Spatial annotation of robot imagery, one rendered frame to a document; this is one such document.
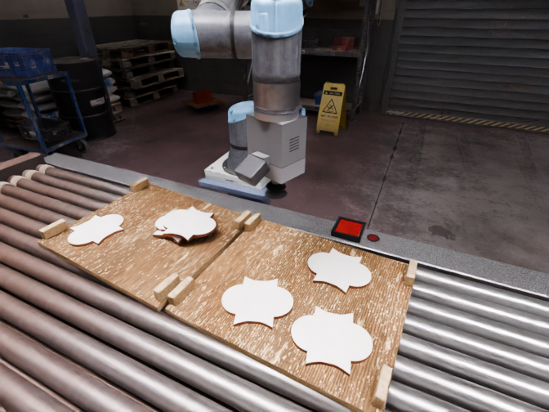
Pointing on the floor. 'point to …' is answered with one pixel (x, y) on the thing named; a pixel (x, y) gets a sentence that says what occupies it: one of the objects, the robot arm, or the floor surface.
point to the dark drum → (58, 86)
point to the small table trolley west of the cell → (20, 145)
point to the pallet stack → (140, 69)
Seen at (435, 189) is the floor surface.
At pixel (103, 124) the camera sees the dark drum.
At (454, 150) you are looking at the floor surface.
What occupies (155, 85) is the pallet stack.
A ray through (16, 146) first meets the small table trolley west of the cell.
